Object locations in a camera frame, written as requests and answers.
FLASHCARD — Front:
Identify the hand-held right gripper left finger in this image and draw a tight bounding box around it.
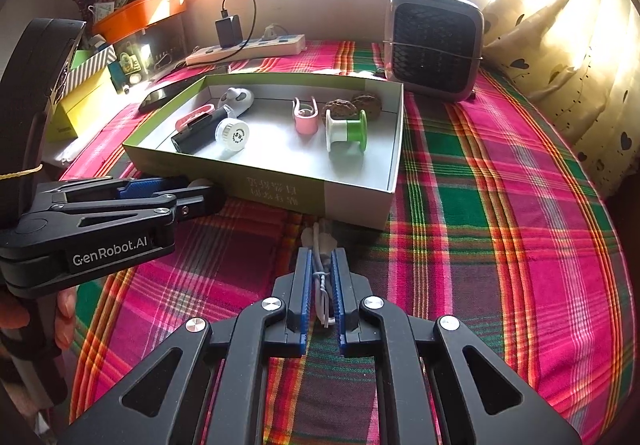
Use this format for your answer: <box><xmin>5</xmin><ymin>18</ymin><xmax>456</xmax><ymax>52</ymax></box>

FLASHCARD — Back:
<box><xmin>59</xmin><ymin>246</ymin><xmax>315</xmax><ymax>445</ymax></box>

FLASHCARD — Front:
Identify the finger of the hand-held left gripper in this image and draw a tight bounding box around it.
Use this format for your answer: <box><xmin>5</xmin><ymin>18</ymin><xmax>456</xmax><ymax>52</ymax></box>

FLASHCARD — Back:
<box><xmin>37</xmin><ymin>175</ymin><xmax>192</xmax><ymax>207</ymax></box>
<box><xmin>20</xmin><ymin>184</ymin><xmax>227</xmax><ymax>252</ymax></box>

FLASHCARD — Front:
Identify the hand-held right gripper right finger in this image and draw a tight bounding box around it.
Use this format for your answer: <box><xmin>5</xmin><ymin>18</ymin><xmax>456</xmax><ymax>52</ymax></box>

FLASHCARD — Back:
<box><xmin>330</xmin><ymin>246</ymin><xmax>584</xmax><ymax>445</ymax></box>

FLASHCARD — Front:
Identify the white cable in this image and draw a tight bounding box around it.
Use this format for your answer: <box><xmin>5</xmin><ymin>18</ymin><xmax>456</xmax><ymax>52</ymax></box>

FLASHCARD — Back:
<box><xmin>301</xmin><ymin>220</ymin><xmax>341</xmax><ymax>328</ymax></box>

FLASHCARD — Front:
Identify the black device with clear end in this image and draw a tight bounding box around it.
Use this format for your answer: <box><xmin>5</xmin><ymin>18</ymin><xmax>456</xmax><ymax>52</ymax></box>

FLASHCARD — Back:
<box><xmin>171</xmin><ymin>108</ymin><xmax>231</xmax><ymax>155</ymax></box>

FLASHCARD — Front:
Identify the white round ribbed cap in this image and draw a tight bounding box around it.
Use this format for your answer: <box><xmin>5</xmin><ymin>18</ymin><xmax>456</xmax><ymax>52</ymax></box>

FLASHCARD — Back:
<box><xmin>215</xmin><ymin>119</ymin><xmax>250</xmax><ymax>160</ymax></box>

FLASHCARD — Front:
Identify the pink clip with mint disc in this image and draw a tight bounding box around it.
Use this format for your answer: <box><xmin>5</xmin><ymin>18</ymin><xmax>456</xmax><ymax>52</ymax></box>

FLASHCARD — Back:
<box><xmin>175</xmin><ymin>104</ymin><xmax>217</xmax><ymax>133</ymax></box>

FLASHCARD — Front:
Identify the green cardboard box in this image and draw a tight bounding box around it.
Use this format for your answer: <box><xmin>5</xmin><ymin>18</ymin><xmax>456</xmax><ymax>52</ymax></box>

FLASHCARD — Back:
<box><xmin>122</xmin><ymin>72</ymin><xmax>405</xmax><ymax>232</ymax></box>

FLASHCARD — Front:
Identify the white panda face toy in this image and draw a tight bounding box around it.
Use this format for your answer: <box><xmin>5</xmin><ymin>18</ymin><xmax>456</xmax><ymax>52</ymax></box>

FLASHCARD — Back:
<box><xmin>216</xmin><ymin>86</ymin><xmax>255</xmax><ymax>118</ymax></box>

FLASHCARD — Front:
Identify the long pink hook clip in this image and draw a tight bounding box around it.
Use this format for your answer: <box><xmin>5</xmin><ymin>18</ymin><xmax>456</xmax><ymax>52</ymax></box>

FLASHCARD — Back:
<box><xmin>292</xmin><ymin>96</ymin><xmax>319</xmax><ymax>135</ymax></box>

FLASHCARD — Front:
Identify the green and white spool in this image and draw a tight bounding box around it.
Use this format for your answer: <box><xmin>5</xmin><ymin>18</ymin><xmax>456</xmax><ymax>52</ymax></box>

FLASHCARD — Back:
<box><xmin>325</xmin><ymin>108</ymin><xmax>370</xmax><ymax>156</ymax></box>

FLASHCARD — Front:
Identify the brown walnut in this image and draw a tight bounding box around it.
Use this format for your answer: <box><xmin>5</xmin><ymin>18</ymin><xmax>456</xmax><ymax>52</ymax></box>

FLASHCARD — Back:
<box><xmin>351</xmin><ymin>94</ymin><xmax>382</xmax><ymax>118</ymax></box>
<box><xmin>325</xmin><ymin>98</ymin><xmax>357</xmax><ymax>120</ymax></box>

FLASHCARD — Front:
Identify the person's left hand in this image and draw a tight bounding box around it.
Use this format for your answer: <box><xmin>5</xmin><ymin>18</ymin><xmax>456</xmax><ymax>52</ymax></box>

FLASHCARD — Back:
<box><xmin>0</xmin><ymin>286</ymin><xmax>78</xmax><ymax>352</ymax></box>

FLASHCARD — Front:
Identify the yellow box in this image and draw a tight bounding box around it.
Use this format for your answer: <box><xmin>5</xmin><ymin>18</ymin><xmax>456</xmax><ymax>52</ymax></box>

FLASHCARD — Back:
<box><xmin>50</xmin><ymin>68</ymin><xmax>118</xmax><ymax>142</ymax></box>

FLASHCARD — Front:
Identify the white side table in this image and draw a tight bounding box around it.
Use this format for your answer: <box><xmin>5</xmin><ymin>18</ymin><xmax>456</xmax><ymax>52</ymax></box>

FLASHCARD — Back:
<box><xmin>42</xmin><ymin>138</ymin><xmax>83</xmax><ymax>168</ymax></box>

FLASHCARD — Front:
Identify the striped box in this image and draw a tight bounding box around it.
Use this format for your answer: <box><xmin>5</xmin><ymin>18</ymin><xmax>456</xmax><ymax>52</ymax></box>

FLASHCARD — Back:
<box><xmin>65</xmin><ymin>45</ymin><xmax>117</xmax><ymax>86</ymax></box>

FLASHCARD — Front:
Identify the black smartphone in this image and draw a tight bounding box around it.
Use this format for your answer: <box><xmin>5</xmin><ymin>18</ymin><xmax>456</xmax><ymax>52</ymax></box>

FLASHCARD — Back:
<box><xmin>138</xmin><ymin>80</ymin><xmax>188</xmax><ymax>113</ymax></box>

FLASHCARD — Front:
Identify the small green label container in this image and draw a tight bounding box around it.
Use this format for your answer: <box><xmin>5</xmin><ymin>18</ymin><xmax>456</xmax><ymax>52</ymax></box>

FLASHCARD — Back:
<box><xmin>117</xmin><ymin>50</ymin><xmax>143</xmax><ymax>86</ymax></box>

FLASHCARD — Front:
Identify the orange tray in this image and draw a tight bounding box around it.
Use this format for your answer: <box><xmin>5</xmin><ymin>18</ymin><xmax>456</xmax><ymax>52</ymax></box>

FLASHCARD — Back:
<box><xmin>92</xmin><ymin>0</ymin><xmax>187</xmax><ymax>43</ymax></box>

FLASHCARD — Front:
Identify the clear acrylic case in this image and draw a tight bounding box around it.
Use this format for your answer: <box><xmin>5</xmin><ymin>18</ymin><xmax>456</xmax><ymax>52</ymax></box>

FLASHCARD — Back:
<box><xmin>115</xmin><ymin>18</ymin><xmax>188</xmax><ymax>81</ymax></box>

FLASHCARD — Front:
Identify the cream power strip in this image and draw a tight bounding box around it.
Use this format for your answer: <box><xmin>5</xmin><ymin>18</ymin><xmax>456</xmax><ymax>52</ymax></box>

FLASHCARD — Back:
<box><xmin>186</xmin><ymin>34</ymin><xmax>306</xmax><ymax>67</ymax></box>

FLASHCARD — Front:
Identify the black charger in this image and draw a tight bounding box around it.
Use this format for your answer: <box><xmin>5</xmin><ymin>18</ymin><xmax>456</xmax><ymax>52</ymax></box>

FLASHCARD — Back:
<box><xmin>215</xmin><ymin>15</ymin><xmax>242</xmax><ymax>49</ymax></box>

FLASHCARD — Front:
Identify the small grey space heater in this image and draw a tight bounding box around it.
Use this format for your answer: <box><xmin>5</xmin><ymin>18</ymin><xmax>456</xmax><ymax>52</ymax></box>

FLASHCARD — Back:
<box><xmin>382</xmin><ymin>0</ymin><xmax>485</xmax><ymax>102</ymax></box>

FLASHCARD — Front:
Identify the cream heart print cloth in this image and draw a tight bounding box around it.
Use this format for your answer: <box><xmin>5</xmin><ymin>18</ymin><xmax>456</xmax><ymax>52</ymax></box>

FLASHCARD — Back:
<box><xmin>480</xmin><ymin>0</ymin><xmax>640</xmax><ymax>198</ymax></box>

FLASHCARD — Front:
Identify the black charger cable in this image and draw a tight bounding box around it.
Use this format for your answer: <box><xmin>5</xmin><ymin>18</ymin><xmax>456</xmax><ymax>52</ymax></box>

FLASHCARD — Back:
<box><xmin>221</xmin><ymin>0</ymin><xmax>258</xmax><ymax>48</ymax></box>

